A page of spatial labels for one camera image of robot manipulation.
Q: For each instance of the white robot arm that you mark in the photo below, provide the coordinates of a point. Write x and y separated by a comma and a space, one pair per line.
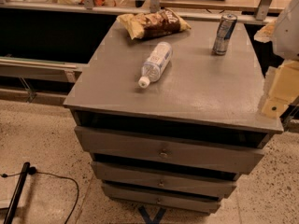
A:
285, 39

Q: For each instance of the black pole on floor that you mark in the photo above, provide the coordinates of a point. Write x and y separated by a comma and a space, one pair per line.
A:
17, 194

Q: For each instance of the silver blue redbull can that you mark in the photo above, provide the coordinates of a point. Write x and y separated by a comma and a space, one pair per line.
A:
224, 32

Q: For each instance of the metal counter rail frame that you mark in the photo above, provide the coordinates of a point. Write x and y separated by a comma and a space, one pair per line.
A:
190, 9

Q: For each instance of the grey drawer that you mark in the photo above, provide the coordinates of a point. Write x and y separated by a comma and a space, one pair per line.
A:
160, 198
230, 159
149, 178

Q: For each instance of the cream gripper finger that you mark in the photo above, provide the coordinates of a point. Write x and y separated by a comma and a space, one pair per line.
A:
264, 35
281, 88

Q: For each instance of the brown yellow chip bag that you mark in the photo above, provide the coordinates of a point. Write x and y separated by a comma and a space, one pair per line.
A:
149, 25

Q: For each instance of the clear plastic water bottle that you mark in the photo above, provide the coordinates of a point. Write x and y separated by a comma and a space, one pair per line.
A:
155, 64

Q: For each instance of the bottom grey drawer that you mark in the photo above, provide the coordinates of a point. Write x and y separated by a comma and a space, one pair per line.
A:
160, 198

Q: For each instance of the grey drawer cabinet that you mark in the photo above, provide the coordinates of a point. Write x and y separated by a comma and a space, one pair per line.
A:
200, 97

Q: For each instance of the middle grey drawer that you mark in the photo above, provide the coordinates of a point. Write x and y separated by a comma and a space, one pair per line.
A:
149, 178

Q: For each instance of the top grey drawer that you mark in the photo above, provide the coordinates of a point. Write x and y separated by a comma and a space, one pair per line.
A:
230, 159

